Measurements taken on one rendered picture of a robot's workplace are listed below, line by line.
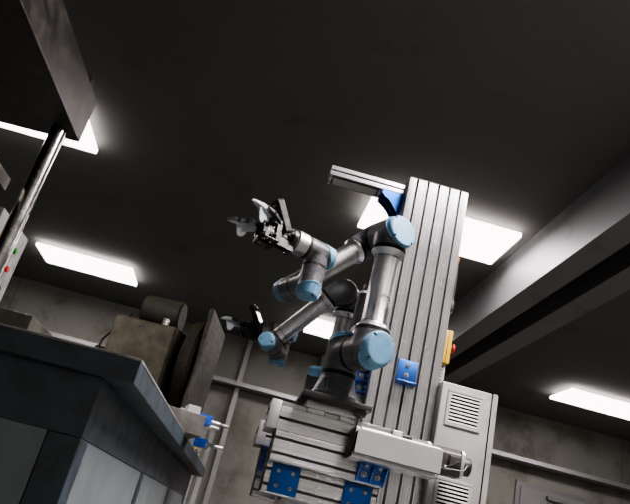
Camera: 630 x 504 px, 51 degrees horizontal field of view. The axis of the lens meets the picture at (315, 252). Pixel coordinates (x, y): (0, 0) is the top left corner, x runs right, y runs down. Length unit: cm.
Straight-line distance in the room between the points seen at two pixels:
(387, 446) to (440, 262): 85
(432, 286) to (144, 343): 358
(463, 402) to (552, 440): 880
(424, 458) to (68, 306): 882
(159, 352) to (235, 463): 443
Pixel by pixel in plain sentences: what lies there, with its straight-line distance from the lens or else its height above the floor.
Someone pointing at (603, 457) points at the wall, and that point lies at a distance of 1156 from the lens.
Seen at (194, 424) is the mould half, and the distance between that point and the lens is 184.
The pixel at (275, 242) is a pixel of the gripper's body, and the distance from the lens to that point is 197.
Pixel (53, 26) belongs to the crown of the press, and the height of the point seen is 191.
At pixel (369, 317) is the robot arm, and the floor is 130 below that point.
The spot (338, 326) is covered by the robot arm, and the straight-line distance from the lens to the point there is 288.
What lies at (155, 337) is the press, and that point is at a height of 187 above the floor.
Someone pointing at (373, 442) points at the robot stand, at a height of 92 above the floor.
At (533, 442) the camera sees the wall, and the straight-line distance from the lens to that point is 1104.
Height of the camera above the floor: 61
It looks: 23 degrees up
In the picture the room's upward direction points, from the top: 14 degrees clockwise
